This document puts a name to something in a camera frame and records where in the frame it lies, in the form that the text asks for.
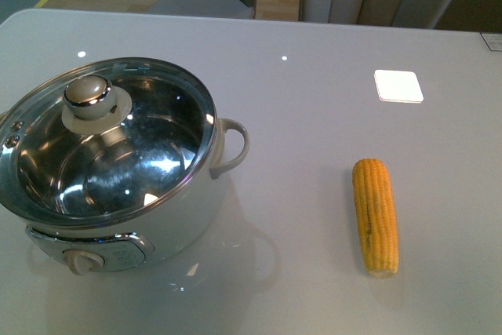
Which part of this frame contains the yellow corn cob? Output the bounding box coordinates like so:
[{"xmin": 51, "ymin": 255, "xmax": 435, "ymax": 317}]
[{"xmin": 352, "ymin": 158, "xmax": 399, "ymax": 279}]

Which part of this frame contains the white electric cooking pot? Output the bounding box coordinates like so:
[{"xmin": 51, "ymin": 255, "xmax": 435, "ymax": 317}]
[{"xmin": 18, "ymin": 76, "xmax": 249, "ymax": 275}]

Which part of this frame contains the glass pot lid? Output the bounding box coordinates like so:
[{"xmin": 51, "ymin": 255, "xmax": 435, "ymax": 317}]
[{"xmin": 1, "ymin": 57, "xmax": 216, "ymax": 228}]

